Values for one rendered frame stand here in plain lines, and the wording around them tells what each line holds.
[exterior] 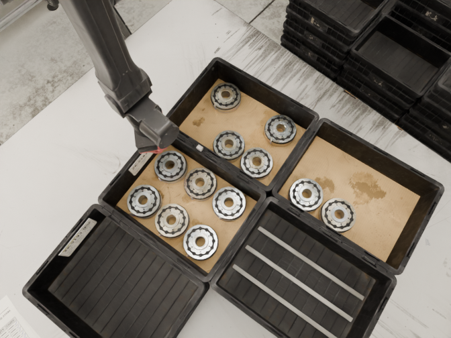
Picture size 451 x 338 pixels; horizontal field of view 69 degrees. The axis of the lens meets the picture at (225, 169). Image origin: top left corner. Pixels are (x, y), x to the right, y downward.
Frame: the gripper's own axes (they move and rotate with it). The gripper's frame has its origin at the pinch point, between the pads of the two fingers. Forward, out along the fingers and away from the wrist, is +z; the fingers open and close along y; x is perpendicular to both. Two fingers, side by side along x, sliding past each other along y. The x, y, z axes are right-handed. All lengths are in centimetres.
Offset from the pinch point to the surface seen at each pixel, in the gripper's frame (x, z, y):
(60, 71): 80, 107, 110
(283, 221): -30.8, 23.5, -23.7
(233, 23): -31, 39, 65
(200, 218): -5.8, 22.9, -18.2
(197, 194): -6.4, 20.2, -11.4
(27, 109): 101, 106, 85
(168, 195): 3.0, 22.9, -9.2
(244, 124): -25.3, 24.1, 10.8
